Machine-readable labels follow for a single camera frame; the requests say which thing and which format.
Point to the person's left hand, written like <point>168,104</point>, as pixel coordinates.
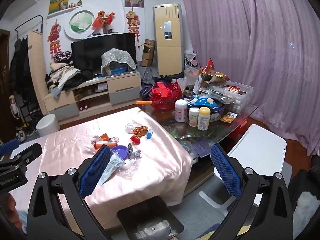
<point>12,206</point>

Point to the grey lace cloth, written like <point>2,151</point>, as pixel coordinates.
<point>117,57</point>

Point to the purple curtain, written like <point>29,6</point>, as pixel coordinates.
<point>250,42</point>

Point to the white bottle pink label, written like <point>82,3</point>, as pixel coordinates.
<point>181,111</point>

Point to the red wrapper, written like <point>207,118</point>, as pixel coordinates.
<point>135,140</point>

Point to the round flower picture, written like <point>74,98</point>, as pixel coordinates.
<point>79,23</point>

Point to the black cloth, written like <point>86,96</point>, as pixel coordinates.
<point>305,177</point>

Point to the dark blue booklet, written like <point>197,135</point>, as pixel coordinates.
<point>203,148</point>

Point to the red-gold gift packaging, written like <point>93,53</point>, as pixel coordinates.
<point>212,73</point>

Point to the pile of clothes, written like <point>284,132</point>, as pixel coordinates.
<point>65,77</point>

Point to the pair of shoes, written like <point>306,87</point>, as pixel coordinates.
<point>22,135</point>

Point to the orange snack packet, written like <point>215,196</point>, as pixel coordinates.
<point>228,117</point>

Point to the round blue tin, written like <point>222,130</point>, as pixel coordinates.
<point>216,113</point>

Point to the red fish hanging ornament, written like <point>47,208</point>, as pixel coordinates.
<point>55,37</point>

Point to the brown wooden door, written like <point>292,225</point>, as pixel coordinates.
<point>3,80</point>

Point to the beige standing air conditioner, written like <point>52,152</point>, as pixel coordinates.
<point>168,55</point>

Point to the white bottle orange label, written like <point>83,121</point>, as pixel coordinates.
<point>193,117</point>

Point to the red-gold hanging ornament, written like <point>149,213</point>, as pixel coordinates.
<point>132,22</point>

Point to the white round bin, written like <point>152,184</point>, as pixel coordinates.
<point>47,126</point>

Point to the brown cardboard box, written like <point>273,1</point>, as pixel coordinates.
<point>147,62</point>
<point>149,47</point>

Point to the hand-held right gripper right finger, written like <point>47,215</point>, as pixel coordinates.
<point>226,172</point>

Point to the orange-gold wrapper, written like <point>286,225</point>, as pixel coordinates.
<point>140,130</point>

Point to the white paper wrapper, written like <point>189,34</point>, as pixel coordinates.
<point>133,152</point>

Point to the blue chip bag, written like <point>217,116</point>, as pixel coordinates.
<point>201,100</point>

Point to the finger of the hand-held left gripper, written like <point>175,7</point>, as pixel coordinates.
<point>30,151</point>
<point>8,146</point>

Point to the orange wrapper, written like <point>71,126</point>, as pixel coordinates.
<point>105,137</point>

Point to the flower vase with flags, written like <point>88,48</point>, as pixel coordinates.
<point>103,21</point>

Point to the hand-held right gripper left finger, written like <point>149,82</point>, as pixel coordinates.
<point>96,171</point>

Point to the yellow-cap white bottle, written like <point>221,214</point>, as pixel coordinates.
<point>203,118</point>

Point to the beige wooden panel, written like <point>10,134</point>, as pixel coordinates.
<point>36,62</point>

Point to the white tablecloth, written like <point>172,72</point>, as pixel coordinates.
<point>75,135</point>

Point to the beige television cabinet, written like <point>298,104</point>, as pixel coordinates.
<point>122,82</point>

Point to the orange tube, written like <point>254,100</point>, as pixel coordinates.
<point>105,144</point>

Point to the clear plastic bag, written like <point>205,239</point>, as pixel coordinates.
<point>113,166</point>

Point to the crumpled clear plastic film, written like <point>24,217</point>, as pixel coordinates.
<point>128,170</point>

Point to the red basket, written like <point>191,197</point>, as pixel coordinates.
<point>165,97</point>

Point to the orange foam stick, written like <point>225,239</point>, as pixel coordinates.
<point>144,102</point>

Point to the purple plastic lid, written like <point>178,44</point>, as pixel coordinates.
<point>120,151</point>

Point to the dark hanging coats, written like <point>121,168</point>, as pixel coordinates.
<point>21,67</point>

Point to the glass coffee table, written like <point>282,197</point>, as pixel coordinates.
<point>170,127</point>

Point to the crumpled white plastic wrapper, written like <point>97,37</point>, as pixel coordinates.
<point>93,143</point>

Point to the fluffy blanket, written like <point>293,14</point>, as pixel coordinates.
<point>306,210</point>

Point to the small blue-white bottle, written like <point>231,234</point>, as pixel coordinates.
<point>150,133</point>

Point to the black television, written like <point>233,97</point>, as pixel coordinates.
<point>86,52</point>

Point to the grey garment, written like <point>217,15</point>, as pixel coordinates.
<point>147,73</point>

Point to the landscape painting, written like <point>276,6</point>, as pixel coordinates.
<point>58,3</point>

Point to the clear plastic storage box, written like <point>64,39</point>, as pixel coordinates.
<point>240,97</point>

